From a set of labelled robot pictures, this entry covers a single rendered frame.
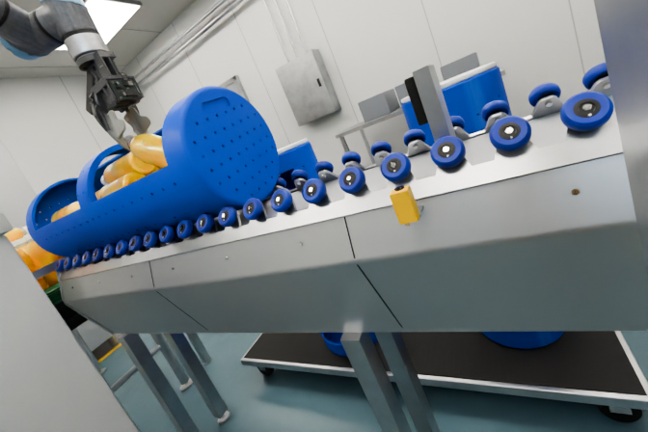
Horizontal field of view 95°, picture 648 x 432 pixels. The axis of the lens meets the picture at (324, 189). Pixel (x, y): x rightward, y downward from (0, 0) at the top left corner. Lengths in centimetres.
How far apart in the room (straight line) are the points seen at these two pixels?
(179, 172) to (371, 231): 39
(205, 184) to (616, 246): 62
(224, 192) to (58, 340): 49
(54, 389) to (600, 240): 99
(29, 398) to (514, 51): 391
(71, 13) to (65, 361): 75
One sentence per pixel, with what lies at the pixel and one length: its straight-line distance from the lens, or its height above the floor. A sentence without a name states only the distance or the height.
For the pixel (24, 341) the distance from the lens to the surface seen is 91.
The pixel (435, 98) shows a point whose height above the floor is 103.
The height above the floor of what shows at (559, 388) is 15.
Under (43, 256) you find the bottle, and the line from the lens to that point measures 155.
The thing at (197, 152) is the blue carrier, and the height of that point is 111.
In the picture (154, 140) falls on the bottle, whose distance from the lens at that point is 79.
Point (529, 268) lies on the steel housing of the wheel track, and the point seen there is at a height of 78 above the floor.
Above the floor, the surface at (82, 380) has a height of 75.
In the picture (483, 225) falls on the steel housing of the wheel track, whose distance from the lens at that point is 45.
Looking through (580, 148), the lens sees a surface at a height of 93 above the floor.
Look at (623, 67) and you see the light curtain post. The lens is 22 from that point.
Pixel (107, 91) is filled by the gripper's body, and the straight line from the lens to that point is 86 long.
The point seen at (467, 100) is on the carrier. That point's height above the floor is 97.
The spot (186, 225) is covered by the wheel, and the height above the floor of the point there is 97.
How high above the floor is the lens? 106
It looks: 12 degrees down
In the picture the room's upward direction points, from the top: 23 degrees counter-clockwise
